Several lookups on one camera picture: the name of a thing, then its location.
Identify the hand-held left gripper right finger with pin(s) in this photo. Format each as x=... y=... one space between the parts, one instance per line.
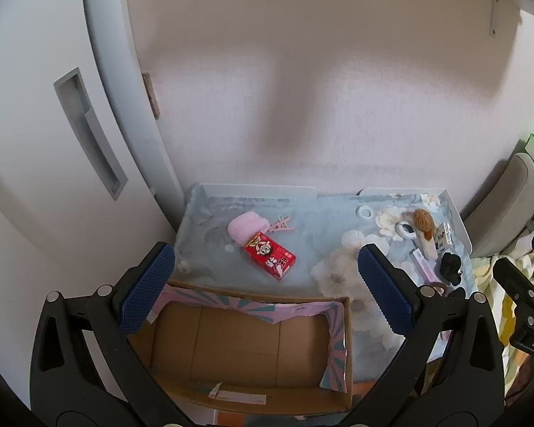
x=382 y=293

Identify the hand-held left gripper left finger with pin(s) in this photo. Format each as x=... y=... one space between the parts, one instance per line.
x=147 y=289

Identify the pink white tube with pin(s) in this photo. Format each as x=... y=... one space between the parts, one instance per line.
x=422 y=266

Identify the small black object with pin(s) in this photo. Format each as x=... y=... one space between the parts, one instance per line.
x=457 y=292

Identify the black hair claw clip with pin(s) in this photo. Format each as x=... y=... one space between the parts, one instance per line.
x=451 y=267

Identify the brown plush toy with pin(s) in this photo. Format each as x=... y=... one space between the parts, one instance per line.
x=422 y=221

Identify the small printed packet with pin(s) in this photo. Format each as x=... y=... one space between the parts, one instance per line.
x=443 y=235

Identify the cardboard box with pink lining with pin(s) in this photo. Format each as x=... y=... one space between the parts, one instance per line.
x=231 y=347

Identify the pink fluffy pouch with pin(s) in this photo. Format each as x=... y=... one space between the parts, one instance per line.
x=242 y=229

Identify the red printed carton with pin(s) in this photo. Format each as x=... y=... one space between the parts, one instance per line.
x=271 y=255

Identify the pink clothespin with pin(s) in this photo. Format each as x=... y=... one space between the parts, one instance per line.
x=279 y=226

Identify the yellow floral bedding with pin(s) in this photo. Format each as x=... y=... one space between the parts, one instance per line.
x=485 y=275

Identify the grey chair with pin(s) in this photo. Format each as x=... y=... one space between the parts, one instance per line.
x=511 y=195

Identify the blue floral cloth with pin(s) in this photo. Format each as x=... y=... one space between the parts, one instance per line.
x=320 y=231

